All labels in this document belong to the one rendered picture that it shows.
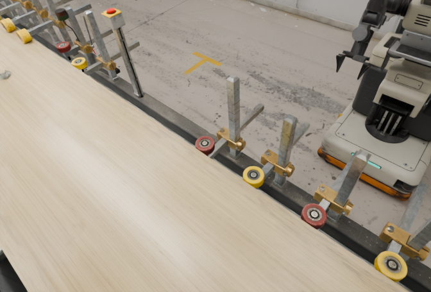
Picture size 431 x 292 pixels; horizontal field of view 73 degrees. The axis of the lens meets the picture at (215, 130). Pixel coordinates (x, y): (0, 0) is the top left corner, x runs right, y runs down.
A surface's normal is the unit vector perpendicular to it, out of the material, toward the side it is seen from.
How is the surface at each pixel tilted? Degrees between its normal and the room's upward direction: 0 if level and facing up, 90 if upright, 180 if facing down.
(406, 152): 0
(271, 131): 0
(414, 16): 98
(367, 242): 0
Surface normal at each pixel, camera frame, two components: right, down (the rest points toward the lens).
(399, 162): -0.07, -0.67
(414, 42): -0.66, 0.59
